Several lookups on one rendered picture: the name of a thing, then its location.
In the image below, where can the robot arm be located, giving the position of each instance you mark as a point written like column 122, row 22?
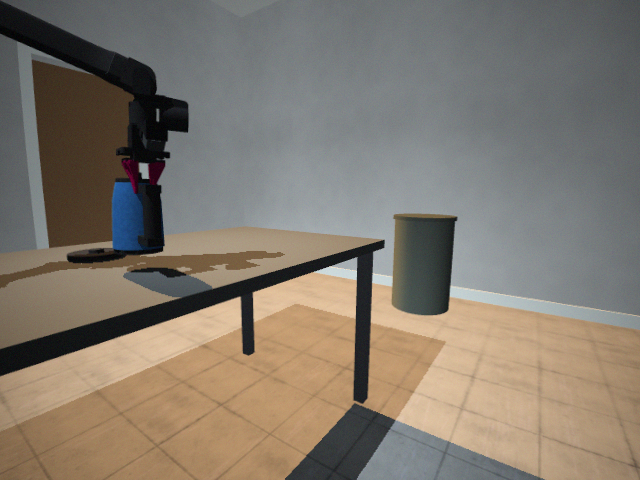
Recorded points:
column 111, row 67

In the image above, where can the dark grey round disk with central stud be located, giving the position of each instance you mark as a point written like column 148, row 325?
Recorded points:
column 94, row 254

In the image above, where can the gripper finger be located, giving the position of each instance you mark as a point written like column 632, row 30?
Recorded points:
column 133, row 165
column 154, row 175

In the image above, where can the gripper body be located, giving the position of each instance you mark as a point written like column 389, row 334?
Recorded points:
column 146, row 156

